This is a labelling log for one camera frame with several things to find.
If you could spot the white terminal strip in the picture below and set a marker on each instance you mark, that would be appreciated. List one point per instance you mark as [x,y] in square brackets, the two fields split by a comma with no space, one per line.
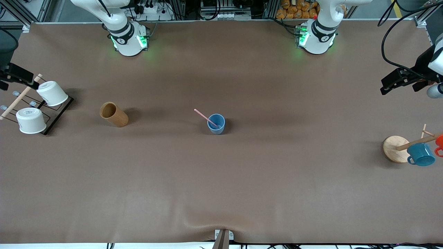
[235,16]

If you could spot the pink chopstick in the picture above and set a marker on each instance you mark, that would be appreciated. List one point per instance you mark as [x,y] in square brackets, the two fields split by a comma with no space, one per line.
[204,116]

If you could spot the blue plastic cup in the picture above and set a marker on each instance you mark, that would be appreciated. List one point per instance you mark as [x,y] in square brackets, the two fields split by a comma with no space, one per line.
[216,128]

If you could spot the blue enamel mug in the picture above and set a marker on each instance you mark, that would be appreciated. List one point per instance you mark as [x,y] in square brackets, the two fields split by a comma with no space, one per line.
[420,154]

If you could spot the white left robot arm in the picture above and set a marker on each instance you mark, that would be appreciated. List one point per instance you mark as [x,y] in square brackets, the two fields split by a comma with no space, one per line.
[318,31]

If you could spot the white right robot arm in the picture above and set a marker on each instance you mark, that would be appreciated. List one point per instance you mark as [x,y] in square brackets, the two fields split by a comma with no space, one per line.
[124,34]

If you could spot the metal table clamp bracket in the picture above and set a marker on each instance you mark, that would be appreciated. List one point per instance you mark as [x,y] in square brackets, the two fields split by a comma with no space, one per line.
[221,238]

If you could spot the wooden mug tree stand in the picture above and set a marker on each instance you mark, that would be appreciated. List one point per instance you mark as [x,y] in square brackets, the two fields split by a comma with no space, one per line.
[394,148]

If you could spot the bag of bread rolls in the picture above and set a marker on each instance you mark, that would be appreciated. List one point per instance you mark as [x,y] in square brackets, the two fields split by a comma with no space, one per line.
[297,10]

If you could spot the white power strip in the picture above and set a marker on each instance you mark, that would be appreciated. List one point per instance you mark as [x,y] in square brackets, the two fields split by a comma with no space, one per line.
[155,15]

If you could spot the brown wooden cup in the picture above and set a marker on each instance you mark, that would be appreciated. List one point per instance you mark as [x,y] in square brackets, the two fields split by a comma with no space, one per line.
[117,117]

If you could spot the red enamel mug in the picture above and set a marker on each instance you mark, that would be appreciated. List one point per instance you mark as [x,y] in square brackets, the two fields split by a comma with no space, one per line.
[440,141]

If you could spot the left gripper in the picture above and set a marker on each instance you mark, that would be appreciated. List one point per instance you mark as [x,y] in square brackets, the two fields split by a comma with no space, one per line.
[421,65]

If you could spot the white paper cup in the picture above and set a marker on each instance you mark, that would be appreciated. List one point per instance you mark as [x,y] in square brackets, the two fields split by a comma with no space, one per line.
[31,121]
[52,91]

